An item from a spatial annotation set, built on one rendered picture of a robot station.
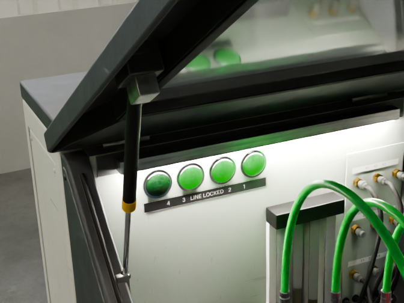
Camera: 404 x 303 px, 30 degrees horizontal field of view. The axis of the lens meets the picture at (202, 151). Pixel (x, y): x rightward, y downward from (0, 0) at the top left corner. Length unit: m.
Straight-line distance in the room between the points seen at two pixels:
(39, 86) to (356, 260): 0.70
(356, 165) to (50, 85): 0.59
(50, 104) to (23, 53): 3.56
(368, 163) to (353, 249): 0.18
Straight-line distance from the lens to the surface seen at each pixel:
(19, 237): 4.19
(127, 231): 1.04
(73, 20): 4.91
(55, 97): 1.35
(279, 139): 1.30
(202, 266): 1.36
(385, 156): 1.48
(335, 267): 1.35
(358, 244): 1.53
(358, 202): 1.09
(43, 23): 4.86
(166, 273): 1.34
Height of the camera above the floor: 1.89
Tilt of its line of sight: 22 degrees down
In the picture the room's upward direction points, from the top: 2 degrees counter-clockwise
